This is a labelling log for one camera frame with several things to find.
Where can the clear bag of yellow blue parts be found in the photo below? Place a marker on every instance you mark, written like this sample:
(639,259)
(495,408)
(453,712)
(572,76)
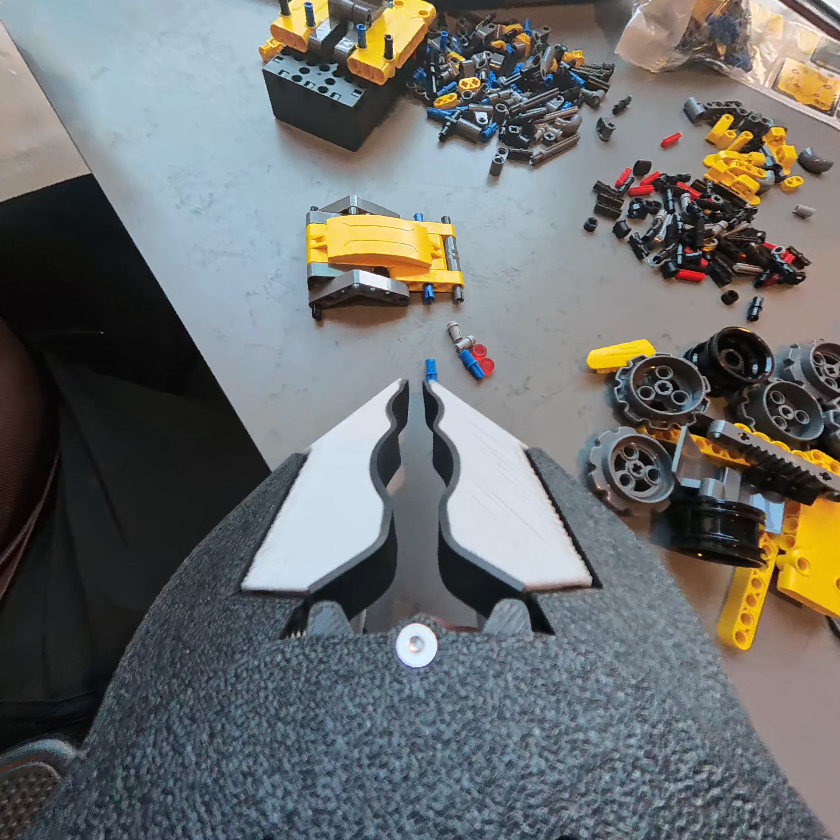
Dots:
(689,33)

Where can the small yellow two-hole link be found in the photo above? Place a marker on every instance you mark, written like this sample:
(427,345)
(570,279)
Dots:
(792,183)

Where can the single small black pin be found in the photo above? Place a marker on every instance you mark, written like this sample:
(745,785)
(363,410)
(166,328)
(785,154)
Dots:
(621,105)

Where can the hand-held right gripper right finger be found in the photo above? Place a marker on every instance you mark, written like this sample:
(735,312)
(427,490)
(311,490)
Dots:
(512,518)

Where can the yellow curved panel piece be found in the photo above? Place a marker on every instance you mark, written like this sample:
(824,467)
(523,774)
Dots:
(620,355)

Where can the grey pin-hole connector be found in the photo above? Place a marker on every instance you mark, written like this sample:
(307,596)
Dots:
(605,128)

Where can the grey curved pipe piece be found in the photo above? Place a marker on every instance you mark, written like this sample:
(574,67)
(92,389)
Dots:
(817,162)

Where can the yellow long curved piece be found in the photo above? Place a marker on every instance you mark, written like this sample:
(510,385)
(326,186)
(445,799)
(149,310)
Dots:
(781,149)

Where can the blue pin connector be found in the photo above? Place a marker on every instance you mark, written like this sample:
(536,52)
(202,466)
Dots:
(471,363)
(430,369)

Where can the pile of black red pins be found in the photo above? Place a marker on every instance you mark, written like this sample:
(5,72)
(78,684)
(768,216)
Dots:
(695,229)

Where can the black battery box yellow assembly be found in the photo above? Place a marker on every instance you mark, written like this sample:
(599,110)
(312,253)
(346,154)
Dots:
(321,98)

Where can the grey two-hole connector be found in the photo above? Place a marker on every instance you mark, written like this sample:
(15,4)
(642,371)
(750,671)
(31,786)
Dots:
(499,161)

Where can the pile of small connector pieces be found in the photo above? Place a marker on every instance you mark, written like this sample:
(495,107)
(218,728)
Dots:
(512,85)

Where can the dark bent beam piece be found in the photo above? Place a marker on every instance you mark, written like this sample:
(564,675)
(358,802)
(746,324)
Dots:
(715,108)

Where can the person's black trousers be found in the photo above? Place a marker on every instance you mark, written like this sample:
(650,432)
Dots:
(131,459)

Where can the pile of wheels and beams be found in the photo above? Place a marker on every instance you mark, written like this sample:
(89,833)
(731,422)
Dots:
(656,394)

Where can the grey desk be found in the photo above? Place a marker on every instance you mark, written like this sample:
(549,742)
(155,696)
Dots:
(197,164)

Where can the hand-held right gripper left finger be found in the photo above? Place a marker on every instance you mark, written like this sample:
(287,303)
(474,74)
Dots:
(315,525)

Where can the yellow grey brick assembly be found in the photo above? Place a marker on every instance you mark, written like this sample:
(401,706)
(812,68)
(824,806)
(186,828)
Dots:
(374,243)

